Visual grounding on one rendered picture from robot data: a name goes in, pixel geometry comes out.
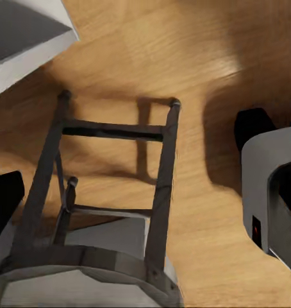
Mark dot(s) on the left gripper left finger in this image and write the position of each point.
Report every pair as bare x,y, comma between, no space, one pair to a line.
12,191

